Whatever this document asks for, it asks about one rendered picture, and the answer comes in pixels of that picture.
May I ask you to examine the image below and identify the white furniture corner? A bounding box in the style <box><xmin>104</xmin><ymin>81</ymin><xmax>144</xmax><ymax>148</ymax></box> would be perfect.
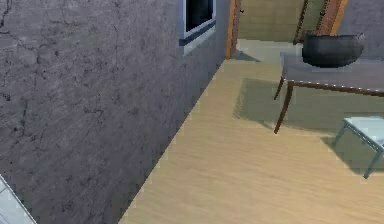
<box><xmin>0</xmin><ymin>174</ymin><xmax>38</xmax><ymax>224</ymax></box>

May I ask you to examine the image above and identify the black bowl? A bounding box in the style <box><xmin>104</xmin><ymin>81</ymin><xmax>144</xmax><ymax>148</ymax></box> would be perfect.
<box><xmin>301</xmin><ymin>31</ymin><xmax>366</xmax><ymax>69</ymax></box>

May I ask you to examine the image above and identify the pale grey low table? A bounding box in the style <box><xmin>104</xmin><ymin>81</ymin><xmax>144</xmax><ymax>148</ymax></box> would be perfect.
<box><xmin>331</xmin><ymin>115</ymin><xmax>384</xmax><ymax>180</ymax></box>

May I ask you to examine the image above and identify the white framed window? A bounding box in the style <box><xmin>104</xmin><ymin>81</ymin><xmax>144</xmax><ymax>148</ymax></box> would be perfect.
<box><xmin>177</xmin><ymin>0</ymin><xmax>218</xmax><ymax>56</ymax></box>

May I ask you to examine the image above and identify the brown wooden room door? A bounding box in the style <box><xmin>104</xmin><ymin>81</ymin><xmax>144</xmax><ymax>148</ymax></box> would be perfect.
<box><xmin>225</xmin><ymin>0</ymin><xmax>243</xmax><ymax>61</ymax></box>

